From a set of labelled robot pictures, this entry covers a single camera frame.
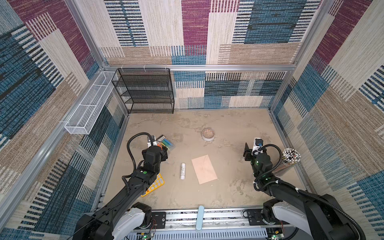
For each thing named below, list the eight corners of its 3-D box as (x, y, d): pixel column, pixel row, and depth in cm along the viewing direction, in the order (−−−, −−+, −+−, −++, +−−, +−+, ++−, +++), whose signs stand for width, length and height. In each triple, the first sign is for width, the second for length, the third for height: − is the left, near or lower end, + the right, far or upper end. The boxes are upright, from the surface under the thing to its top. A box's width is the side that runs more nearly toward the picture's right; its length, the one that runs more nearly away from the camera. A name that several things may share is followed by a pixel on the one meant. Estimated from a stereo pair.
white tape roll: (201, 141, 105) (202, 139, 103) (201, 129, 111) (201, 127, 110) (215, 141, 105) (215, 139, 103) (213, 129, 111) (214, 127, 110)
